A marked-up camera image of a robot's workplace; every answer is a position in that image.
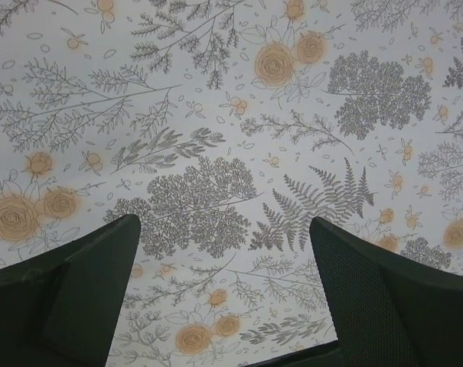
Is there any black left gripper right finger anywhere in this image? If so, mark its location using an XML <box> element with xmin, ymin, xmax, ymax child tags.
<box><xmin>309</xmin><ymin>217</ymin><xmax>463</xmax><ymax>366</ymax></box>

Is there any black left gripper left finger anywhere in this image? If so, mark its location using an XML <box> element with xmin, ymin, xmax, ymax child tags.
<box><xmin>0</xmin><ymin>214</ymin><xmax>140</xmax><ymax>366</ymax></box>

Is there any floral patterned table mat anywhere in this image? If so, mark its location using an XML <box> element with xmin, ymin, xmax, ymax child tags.
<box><xmin>0</xmin><ymin>1</ymin><xmax>463</xmax><ymax>366</ymax></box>

